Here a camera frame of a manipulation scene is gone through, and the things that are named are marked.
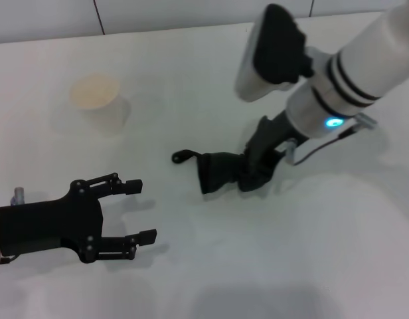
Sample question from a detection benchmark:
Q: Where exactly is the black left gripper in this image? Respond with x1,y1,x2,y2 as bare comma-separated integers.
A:
0,171,159,265

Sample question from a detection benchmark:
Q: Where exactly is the silver black right wrist camera box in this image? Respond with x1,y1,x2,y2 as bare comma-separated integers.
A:
234,3,317,102

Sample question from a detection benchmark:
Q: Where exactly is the left arm cable with plug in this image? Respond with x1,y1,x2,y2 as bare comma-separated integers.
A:
10,187,27,205

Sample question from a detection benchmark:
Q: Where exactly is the dark blue rag with loop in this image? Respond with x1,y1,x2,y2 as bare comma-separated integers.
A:
171,149,280,195

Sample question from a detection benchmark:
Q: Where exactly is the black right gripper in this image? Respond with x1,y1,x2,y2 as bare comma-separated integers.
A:
245,110,299,174

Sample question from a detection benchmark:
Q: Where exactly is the arm cable with plug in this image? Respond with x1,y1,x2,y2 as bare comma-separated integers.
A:
280,126,358,166
10,187,27,205

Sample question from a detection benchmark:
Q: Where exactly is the right arm cable with plug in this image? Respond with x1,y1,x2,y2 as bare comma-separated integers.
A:
280,126,358,166

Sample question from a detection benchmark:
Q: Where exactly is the white paper cup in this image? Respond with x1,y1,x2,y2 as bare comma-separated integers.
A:
68,73,131,134

